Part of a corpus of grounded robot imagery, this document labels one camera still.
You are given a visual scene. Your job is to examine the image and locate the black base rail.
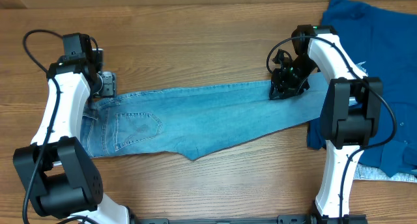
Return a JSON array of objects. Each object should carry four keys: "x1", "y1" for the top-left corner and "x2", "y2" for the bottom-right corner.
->
[{"x1": 128, "y1": 214, "x2": 368, "y2": 224}]

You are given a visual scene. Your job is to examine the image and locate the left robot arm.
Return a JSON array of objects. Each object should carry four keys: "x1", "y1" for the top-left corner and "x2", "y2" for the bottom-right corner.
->
[{"x1": 13, "y1": 33, "x2": 139, "y2": 224}]

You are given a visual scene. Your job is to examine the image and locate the light blue jeans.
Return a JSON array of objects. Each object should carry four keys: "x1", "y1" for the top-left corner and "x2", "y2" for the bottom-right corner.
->
[{"x1": 81, "y1": 74, "x2": 328, "y2": 160}]

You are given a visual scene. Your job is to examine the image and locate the dark blue shirt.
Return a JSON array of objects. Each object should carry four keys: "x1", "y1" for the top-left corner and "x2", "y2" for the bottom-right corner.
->
[{"x1": 321, "y1": 0, "x2": 416, "y2": 177}]

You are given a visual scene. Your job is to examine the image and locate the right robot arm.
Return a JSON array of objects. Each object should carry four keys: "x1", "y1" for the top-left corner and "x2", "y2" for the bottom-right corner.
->
[{"x1": 267, "y1": 25, "x2": 382, "y2": 223}]

